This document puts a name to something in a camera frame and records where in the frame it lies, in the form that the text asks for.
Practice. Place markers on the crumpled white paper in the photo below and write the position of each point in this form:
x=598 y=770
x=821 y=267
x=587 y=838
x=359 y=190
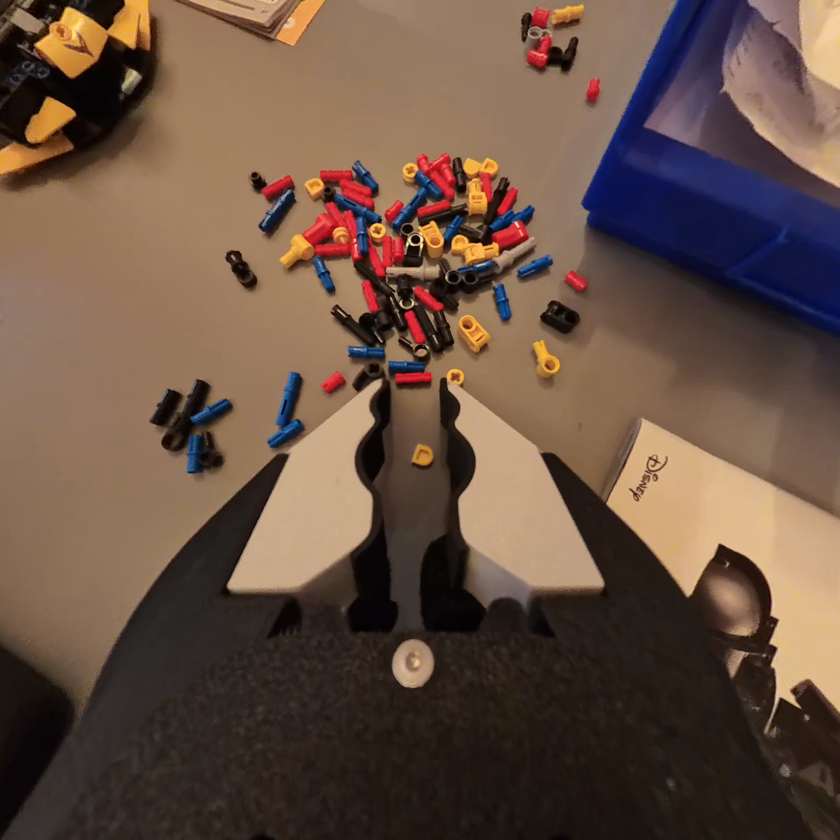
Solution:
x=794 y=79

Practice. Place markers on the yellow half-round brick piece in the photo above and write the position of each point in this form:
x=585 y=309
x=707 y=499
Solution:
x=422 y=455

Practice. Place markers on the grey desk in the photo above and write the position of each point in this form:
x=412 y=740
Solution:
x=131 y=295

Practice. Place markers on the pile of small connector pins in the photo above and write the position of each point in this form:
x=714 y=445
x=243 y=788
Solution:
x=420 y=236

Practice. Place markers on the open instruction booklet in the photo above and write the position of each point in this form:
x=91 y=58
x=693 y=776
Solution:
x=262 y=16

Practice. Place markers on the blue plastic bin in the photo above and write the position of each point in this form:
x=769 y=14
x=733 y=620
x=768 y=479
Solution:
x=709 y=216

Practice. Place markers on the white booklet with dark print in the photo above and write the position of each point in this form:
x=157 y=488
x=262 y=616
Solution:
x=709 y=512

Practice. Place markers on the yellow brick car model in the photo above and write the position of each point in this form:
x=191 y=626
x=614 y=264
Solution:
x=65 y=72

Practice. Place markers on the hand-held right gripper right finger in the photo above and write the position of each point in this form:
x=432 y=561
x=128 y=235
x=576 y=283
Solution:
x=518 y=518

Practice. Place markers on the red connector pin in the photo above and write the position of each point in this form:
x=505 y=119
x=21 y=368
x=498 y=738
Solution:
x=593 y=89

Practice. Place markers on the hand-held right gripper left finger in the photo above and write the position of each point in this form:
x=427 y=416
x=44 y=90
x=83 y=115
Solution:
x=308 y=518

